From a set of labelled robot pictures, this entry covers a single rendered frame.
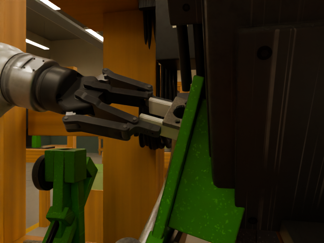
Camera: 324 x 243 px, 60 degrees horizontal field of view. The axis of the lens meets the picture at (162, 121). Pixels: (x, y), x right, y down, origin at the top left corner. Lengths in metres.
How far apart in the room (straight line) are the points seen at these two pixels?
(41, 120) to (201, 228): 0.70
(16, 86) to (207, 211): 0.34
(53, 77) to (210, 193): 0.29
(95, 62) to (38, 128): 10.85
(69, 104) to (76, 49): 11.82
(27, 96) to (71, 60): 11.80
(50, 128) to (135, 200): 0.36
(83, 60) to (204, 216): 11.78
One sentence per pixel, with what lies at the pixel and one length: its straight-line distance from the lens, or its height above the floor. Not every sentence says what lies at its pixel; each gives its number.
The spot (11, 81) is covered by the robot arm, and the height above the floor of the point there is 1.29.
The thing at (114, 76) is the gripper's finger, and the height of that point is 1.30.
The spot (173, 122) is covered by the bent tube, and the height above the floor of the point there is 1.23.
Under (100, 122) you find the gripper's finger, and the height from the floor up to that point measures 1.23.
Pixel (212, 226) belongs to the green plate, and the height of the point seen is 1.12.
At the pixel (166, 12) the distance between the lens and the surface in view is 0.60.
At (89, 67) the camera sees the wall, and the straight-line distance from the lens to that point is 11.81.
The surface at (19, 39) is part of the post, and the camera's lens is 0.96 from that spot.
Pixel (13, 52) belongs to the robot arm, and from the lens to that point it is 0.53.
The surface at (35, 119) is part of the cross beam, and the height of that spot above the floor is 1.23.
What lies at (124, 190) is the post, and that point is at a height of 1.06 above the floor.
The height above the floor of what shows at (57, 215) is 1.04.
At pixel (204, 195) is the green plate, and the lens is 0.30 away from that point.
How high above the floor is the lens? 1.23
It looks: level
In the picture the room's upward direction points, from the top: straight up
